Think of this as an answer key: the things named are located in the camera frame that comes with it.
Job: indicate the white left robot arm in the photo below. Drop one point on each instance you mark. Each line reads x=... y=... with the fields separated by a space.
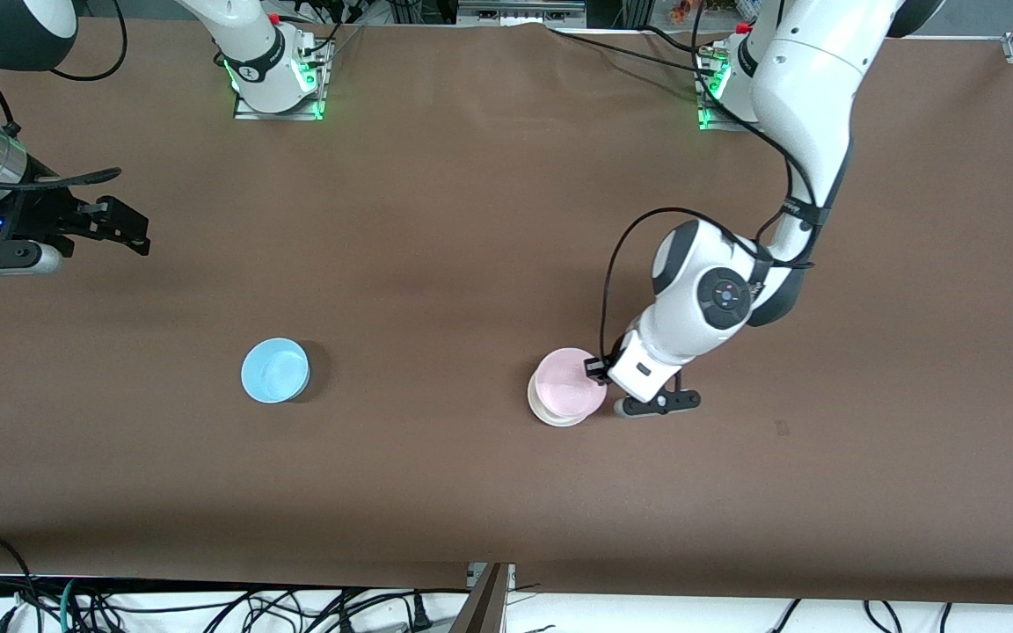
x=810 y=88

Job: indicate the pink bowl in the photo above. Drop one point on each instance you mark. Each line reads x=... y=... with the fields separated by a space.
x=566 y=383

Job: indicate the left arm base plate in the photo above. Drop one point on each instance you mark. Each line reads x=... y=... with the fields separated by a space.
x=707 y=110

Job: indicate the aluminium profile beam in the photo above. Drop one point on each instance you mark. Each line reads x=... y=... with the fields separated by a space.
x=489 y=607

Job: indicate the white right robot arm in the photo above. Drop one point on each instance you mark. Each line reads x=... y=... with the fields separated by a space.
x=251 y=44

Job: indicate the white bowl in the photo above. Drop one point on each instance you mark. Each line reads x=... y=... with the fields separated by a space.
x=547 y=417

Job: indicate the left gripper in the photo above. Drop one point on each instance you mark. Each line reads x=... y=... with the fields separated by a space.
x=598 y=368

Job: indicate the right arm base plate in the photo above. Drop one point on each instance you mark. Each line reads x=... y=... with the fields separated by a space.
x=317 y=83

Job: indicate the light blue bowl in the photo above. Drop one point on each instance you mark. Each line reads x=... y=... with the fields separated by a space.
x=274 y=370

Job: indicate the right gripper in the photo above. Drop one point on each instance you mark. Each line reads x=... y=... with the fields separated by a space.
x=39 y=220

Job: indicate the brown table cover sheet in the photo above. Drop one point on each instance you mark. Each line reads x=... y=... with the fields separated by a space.
x=471 y=220

